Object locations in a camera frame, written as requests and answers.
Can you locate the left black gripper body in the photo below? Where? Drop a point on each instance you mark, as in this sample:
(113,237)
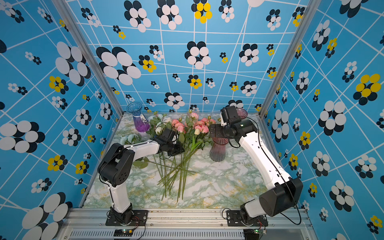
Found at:
(174,149)

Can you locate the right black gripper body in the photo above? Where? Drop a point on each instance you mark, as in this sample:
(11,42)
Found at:
(220,131)

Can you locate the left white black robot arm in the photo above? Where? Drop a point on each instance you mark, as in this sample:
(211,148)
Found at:
(116,166)

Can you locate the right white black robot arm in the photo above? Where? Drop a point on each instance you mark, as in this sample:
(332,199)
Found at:
(283,192)

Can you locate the rear pink grey glass vase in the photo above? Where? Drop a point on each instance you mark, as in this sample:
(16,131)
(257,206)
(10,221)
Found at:
(242,113)

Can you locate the pink grey glass vase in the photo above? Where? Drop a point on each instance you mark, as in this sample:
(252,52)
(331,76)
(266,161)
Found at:
(242,113)
(218,150)

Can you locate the front pink grey glass vase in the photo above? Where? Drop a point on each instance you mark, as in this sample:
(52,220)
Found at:
(218,150)

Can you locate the pile of artificial flowers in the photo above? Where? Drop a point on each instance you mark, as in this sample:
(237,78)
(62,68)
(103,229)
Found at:
(193,133)

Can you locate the blue purple glass vase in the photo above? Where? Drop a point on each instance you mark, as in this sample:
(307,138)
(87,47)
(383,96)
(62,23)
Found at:
(141,123)

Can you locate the right controller circuit board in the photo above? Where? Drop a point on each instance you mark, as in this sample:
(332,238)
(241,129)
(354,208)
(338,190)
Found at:
(253,234)

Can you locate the controller circuit board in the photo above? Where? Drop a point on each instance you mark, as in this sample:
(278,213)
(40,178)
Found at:
(123,233)
(253,234)

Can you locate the left controller circuit board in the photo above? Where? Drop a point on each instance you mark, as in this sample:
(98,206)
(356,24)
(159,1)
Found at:
(123,233)

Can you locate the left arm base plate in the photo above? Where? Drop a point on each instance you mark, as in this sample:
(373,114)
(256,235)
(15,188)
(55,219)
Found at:
(130,218)

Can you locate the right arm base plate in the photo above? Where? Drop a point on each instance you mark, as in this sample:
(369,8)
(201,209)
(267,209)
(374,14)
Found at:
(238,218)

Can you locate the aluminium front rail frame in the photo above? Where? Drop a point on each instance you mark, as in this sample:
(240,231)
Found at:
(184,224)

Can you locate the right corner aluminium post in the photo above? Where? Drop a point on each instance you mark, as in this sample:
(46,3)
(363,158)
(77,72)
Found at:
(297,38)

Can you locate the corner aluminium post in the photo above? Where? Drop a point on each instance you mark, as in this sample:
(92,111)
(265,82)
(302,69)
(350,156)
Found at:
(297,38)
(80,40)

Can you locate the left corner aluminium post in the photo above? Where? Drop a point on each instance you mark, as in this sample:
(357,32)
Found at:
(80,40)

